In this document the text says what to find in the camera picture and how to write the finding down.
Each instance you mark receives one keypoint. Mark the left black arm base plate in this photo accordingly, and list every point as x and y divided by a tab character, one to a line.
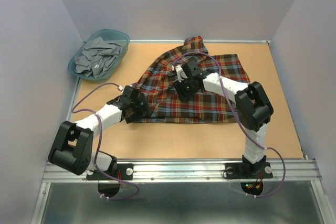
119	171

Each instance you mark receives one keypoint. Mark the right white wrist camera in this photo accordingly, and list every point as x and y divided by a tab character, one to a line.
179	73

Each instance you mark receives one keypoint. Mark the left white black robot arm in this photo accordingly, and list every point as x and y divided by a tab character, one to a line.
72	146

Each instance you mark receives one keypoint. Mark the grey long sleeve shirt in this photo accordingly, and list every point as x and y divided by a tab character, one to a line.
97	58

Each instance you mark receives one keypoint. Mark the teal plastic basket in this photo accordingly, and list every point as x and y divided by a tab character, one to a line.
107	35

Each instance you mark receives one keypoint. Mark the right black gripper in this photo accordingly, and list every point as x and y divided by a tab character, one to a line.
182	94

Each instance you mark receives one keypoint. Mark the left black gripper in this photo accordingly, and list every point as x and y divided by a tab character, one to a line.
143	109

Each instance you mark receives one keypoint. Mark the aluminium front rail frame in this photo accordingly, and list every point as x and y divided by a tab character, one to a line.
194	190

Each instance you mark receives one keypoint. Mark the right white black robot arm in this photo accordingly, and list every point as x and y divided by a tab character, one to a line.
251	109

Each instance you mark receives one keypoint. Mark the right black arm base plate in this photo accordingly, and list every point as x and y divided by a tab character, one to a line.
247	171

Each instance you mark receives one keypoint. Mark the plaid long sleeve shirt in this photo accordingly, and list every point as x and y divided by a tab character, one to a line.
157	85

